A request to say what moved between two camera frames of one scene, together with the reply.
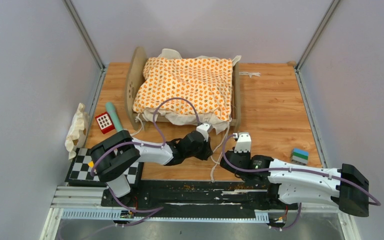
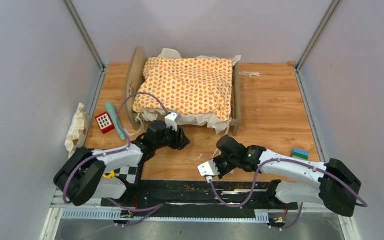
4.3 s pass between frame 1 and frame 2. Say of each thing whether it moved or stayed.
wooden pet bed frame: stayed
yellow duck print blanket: stayed
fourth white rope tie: stayed
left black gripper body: moved
